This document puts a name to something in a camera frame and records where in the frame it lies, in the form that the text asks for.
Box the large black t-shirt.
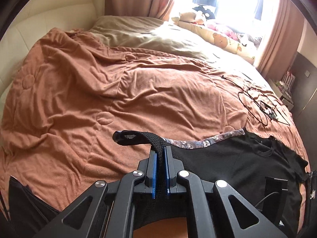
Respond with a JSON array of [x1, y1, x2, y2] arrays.
[[106, 129, 308, 237]]

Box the folded black bear-print shirt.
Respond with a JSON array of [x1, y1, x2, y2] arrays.
[[304, 170, 316, 227]]

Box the white bedside cabinet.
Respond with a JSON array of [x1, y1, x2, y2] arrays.
[[268, 79, 294, 111]]

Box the brown bed blanket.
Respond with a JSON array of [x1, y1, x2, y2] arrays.
[[0, 27, 310, 213]]

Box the folded black garment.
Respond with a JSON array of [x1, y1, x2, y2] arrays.
[[9, 176, 60, 237]]

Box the bear-print long cushion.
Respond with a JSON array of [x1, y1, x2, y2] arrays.
[[174, 21, 257, 64]]

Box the beige pillow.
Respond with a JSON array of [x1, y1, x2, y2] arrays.
[[89, 16, 219, 63]]

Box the right pink curtain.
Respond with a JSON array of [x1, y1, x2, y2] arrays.
[[254, 0, 304, 80]]

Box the plush toys pile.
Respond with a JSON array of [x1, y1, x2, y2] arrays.
[[170, 5, 262, 47]]

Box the cream padded headboard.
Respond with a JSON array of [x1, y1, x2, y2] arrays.
[[1, 0, 105, 92]]

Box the black cable tangle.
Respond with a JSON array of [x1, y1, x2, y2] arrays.
[[221, 74, 291, 127]]

